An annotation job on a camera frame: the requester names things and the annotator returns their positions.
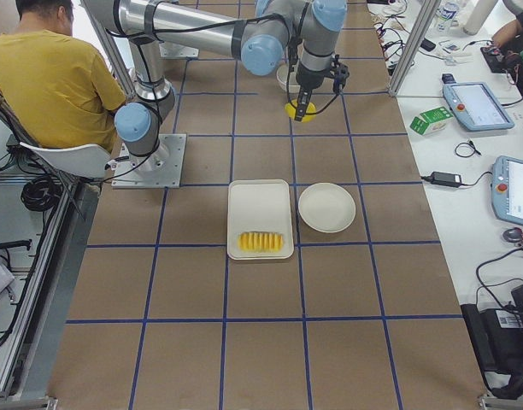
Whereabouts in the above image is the aluminium frame post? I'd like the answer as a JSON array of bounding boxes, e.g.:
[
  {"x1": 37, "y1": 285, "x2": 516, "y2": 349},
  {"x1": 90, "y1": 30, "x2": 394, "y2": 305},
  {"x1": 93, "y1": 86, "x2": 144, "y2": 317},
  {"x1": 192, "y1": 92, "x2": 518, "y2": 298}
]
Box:
[{"x1": 388, "y1": 0, "x2": 440, "y2": 97}]

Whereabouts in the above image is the blue teach pendant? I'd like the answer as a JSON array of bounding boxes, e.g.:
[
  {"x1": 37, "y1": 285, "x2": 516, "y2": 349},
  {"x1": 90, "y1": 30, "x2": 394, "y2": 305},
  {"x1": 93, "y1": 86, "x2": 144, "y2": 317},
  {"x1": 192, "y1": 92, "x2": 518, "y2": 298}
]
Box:
[
  {"x1": 443, "y1": 82, "x2": 514, "y2": 132},
  {"x1": 491, "y1": 155, "x2": 523, "y2": 226}
]

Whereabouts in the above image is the sliced yellow fruit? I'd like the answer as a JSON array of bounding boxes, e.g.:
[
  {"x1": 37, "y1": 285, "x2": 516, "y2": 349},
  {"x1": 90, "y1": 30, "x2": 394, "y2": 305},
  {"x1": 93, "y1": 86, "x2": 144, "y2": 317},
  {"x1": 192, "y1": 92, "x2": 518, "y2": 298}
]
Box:
[{"x1": 238, "y1": 231, "x2": 284, "y2": 253}]

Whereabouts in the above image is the black laptop bag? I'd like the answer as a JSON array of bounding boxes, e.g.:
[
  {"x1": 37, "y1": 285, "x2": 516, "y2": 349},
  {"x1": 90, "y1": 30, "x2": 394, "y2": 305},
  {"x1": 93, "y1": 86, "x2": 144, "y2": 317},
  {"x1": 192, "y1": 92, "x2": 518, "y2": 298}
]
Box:
[{"x1": 461, "y1": 285, "x2": 523, "y2": 400}]

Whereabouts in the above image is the man in yellow shirt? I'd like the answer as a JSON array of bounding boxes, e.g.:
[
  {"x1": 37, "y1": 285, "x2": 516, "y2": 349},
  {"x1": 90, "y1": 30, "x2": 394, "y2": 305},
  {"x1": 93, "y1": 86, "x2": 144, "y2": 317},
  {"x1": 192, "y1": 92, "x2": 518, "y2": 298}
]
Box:
[{"x1": 0, "y1": 1, "x2": 126, "y2": 151}]

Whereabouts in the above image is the white plastic chair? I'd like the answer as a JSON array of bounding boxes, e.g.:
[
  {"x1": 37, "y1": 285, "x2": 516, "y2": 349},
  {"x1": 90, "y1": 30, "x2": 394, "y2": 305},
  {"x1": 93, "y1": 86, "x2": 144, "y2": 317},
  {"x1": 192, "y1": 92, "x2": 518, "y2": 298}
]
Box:
[{"x1": 0, "y1": 80, "x2": 114, "y2": 223}]

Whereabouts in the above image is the cream rectangular tray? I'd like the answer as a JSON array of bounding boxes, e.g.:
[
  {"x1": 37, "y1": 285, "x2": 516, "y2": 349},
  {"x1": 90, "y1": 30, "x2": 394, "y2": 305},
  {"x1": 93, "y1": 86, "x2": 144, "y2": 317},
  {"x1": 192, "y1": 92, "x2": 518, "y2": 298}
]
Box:
[{"x1": 227, "y1": 179, "x2": 294, "y2": 261}]

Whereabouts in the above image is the black coiled cable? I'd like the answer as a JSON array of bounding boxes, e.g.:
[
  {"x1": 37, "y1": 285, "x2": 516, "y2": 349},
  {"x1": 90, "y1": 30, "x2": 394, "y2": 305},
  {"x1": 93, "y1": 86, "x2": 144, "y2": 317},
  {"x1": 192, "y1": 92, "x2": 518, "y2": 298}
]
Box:
[{"x1": 21, "y1": 174, "x2": 62, "y2": 214}]

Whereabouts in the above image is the near blue teach pendant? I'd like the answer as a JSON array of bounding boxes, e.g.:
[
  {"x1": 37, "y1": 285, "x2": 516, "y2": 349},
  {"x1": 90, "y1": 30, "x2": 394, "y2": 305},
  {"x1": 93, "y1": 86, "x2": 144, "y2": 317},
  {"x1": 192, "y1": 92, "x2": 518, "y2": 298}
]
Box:
[{"x1": 491, "y1": 155, "x2": 523, "y2": 226}]

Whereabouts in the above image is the green white carton box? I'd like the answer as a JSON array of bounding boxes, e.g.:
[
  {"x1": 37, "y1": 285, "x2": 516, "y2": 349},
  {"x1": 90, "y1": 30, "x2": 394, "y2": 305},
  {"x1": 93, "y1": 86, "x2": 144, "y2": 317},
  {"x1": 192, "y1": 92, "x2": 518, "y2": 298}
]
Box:
[{"x1": 409, "y1": 106, "x2": 453, "y2": 135}]

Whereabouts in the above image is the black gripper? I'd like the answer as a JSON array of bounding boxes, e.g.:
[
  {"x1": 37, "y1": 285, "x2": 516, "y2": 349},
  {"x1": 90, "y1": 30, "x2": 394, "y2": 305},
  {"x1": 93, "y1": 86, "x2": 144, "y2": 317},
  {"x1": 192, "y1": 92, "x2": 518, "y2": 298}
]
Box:
[{"x1": 296, "y1": 55, "x2": 350, "y2": 118}]

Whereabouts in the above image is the yellow lemon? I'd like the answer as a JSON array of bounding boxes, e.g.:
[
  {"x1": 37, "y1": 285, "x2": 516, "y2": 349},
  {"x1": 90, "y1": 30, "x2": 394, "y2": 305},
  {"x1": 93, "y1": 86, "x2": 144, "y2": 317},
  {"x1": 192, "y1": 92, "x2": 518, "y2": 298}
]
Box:
[{"x1": 285, "y1": 99, "x2": 317, "y2": 123}]

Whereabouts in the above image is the cream round plate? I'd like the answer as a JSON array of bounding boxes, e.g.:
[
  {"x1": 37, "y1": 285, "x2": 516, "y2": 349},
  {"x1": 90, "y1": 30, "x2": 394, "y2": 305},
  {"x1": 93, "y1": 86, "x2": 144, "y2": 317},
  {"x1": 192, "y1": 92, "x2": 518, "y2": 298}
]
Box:
[{"x1": 298, "y1": 183, "x2": 356, "y2": 233}]

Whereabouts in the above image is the black power adapter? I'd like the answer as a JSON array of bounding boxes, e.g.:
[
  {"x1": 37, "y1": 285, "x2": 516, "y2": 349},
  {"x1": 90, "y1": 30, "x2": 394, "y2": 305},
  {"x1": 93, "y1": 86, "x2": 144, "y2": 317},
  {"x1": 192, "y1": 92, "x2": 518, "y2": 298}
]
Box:
[{"x1": 431, "y1": 172, "x2": 462, "y2": 188}]

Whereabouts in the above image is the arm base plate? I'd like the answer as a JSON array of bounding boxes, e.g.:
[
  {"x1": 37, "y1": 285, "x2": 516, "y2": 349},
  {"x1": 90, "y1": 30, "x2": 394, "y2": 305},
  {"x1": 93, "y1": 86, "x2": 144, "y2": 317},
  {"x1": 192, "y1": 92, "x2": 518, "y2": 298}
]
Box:
[
  {"x1": 159, "y1": 42, "x2": 199, "y2": 60},
  {"x1": 110, "y1": 133, "x2": 187, "y2": 189}
]

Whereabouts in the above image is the white ceramic bowl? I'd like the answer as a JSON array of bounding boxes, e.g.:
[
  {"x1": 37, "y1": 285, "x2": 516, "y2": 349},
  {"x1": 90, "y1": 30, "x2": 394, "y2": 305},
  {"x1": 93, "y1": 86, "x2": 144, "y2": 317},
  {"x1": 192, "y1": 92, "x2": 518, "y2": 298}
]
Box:
[{"x1": 276, "y1": 64, "x2": 300, "y2": 94}]

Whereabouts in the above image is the plastic water bottle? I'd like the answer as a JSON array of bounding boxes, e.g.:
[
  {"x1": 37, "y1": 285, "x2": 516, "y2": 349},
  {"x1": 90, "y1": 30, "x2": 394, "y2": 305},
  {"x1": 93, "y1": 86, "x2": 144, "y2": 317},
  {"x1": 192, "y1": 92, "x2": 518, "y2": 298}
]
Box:
[{"x1": 434, "y1": 0, "x2": 460, "y2": 36}]

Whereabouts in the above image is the far blue teach pendant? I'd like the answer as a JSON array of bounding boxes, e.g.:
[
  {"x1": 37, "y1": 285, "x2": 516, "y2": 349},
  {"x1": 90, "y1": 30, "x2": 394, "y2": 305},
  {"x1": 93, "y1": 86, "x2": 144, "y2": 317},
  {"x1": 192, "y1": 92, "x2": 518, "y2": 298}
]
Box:
[{"x1": 443, "y1": 82, "x2": 514, "y2": 132}]

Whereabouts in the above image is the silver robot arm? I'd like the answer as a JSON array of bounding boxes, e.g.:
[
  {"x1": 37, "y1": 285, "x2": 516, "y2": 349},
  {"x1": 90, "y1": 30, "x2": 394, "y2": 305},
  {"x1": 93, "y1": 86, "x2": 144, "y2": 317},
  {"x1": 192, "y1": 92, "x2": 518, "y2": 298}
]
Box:
[{"x1": 83, "y1": 1, "x2": 349, "y2": 188}]

